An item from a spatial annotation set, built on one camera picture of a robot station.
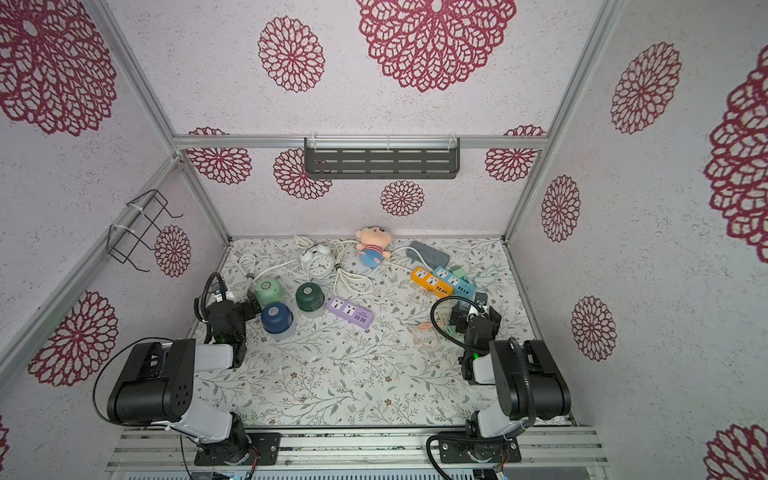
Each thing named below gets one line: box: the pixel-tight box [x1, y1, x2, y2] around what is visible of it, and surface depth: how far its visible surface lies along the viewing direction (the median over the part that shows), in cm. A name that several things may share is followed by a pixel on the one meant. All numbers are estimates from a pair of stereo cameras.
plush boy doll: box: [355, 226, 393, 268], surface depth 112 cm
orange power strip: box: [410, 267, 454, 299], surface depth 106 cm
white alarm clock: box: [300, 244, 335, 280], surface depth 105 cm
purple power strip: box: [326, 296, 375, 330], surface depth 99 cm
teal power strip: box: [434, 266, 476, 298], surface depth 106 cm
